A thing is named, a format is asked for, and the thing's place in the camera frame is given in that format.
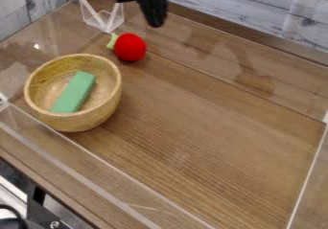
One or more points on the black table leg bracket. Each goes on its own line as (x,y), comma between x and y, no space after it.
(40,218)

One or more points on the wooden bowl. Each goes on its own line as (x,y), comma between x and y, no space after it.
(48,81)

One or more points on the green rectangular block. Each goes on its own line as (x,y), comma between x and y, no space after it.
(75,93)

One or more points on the clear acrylic corner bracket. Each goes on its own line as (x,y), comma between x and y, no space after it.
(102,20)

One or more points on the red toy fruit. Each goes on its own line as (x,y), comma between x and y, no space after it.
(127,46)

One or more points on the clear acrylic tray wall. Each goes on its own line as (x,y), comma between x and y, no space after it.
(110,199)

